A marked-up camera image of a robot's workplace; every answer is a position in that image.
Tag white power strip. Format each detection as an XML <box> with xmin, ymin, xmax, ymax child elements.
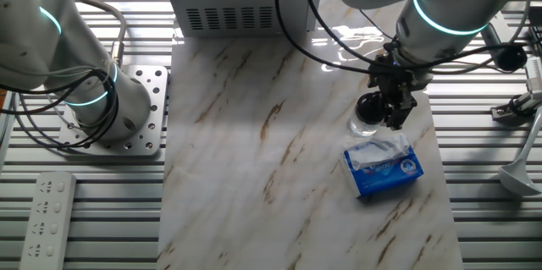
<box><xmin>19</xmin><ymin>171</ymin><xmax>78</xmax><ymax>270</ymax></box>

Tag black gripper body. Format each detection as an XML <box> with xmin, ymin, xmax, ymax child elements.
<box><xmin>368</xmin><ymin>49</ymin><xmax>433</xmax><ymax>93</ymax></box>

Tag blue tissue pack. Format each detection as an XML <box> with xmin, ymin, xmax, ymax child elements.
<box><xmin>340</xmin><ymin>133</ymin><xmax>425</xmax><ymax>198</ymax></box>

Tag white marble pattern board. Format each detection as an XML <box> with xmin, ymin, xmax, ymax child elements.
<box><xmin>156</xmin><ymin>0</ymin><xmax>465</xmax><ymax>270</ymax></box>

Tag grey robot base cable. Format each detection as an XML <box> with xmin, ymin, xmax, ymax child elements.
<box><xmin>71</xmin><ymin>0</ymin><xmax>128</xmax><ymax>68</ymax></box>

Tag silver finned camera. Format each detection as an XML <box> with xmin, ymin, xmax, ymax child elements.
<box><xmin>523</xmin><ymin>55</ymin><xmax>542</xmax><ymax>93</ymax></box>

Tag black base cable bundle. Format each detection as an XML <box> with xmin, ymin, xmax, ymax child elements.
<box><xmin>0</xmin><ymin>66</ymin><xmax>122</xmax><ymax>151</ymax></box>

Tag small metal bracket clamp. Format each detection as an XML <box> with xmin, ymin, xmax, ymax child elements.
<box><xmin>489</xmin><ymin>91</ymin><xmax>542</xmax><ymax>124</ymax></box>

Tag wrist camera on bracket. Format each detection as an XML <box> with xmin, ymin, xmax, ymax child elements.
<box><xmin>480</xmin><ymin>19</ymin><xmax>529</xmax><ymax>72</ymax></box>

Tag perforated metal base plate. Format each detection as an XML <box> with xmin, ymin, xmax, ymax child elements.
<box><xmin>57</xmin><ymin>64</ymin><xmax>169</xmax><ymax>157</ymax></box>

